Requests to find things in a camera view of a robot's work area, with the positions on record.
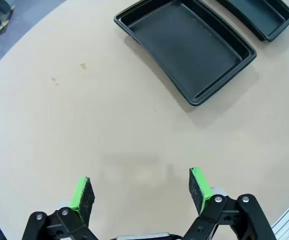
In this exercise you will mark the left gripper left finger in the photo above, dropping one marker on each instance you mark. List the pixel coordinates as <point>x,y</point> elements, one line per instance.
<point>80,200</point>

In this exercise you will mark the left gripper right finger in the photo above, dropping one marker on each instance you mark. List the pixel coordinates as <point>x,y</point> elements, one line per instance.
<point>199,187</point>

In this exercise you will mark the black ESD tray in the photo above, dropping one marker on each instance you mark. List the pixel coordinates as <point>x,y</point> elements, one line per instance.
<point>184,50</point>
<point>259,12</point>

